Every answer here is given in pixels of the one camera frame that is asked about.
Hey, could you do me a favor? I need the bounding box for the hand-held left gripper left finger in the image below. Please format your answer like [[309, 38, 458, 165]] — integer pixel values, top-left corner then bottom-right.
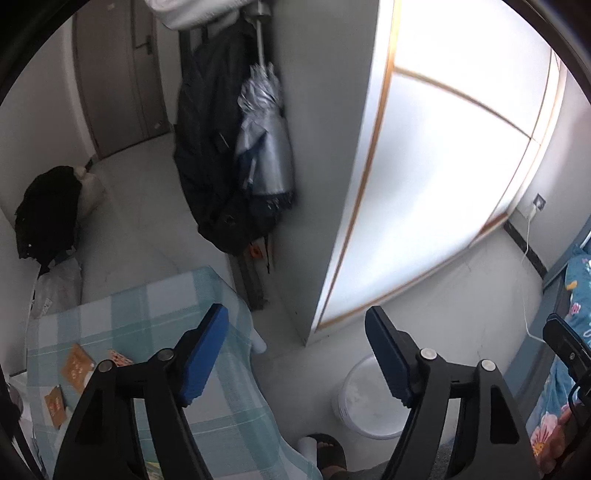
[[53, 303, 230, 480]]

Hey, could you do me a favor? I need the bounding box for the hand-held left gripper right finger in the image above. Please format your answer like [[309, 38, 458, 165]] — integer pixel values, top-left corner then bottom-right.
[[365, 305, 541, 480]]

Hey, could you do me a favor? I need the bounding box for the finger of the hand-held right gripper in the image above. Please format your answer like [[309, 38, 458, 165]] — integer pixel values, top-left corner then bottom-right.
[[542, 314, 591, 385]]

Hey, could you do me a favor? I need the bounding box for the white plastic bin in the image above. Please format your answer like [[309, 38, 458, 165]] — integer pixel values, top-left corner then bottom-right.
[[331, 353, 411, 439]]

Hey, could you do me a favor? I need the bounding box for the large orange packet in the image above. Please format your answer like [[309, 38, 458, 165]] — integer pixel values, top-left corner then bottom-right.
[[60, 344, 95, 393]]

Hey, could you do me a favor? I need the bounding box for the small orange packet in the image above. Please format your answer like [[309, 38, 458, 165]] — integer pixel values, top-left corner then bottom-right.
[[44, 385, 70, 429]]

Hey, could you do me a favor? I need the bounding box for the floral bedsheet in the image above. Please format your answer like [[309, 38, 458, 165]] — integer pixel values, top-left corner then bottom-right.
[[526, 244, 591, 476]]

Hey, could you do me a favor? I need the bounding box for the checked blue tablecloth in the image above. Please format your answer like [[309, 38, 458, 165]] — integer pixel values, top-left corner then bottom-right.
[[25, 265, 324, 480]]

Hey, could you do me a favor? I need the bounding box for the person's foot in sandal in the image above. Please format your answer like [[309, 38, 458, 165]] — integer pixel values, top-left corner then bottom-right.
[[307, 433, 347, 480]]

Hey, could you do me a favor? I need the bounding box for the grey plastic bag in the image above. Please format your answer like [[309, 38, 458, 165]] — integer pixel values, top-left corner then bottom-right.
[[30, 258, 84, 319]]

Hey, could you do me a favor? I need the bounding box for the white sack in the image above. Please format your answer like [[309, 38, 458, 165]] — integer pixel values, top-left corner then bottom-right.
[[76, 164, 107, 217]]

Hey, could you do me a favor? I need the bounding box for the black hanging backpack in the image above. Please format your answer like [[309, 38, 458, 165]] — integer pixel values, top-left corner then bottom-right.
[[173, 23, 278, 254]]

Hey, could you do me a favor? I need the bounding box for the white wardrobe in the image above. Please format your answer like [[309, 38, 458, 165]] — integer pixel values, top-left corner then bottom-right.
[[270, 0, 568, 347]]

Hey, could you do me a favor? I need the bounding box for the black bag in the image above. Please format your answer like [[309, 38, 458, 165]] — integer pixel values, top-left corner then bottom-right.
[[15, 166, 84, 273]]

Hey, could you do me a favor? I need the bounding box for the silver folded umbrella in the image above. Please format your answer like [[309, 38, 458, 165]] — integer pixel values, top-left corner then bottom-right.
[[235, 4, 296, 213]]

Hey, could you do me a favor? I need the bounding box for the grey door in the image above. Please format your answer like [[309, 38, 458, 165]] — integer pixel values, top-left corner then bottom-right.
[[74, 0, 169, 160]]

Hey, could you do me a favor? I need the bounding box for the white garment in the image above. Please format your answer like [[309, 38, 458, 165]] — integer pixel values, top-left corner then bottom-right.
[[143, 0, 252, 31]]

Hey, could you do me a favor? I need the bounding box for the white charging cable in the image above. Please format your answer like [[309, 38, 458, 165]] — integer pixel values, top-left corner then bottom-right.
[[522, 205, 548, 344]]

